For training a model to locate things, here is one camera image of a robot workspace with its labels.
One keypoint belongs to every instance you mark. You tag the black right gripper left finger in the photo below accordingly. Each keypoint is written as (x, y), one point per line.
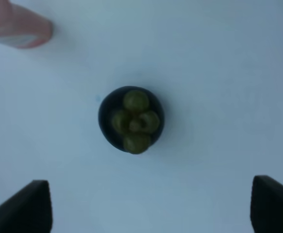
(28, 211)

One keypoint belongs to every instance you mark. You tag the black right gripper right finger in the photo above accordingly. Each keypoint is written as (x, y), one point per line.
(266, 210)

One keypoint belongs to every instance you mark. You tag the pink soap bottle white cap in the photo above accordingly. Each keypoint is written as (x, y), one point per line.
(22, 28)

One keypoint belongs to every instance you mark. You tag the dark purple mangosteen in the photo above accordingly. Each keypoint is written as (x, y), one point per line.
(131, 119)

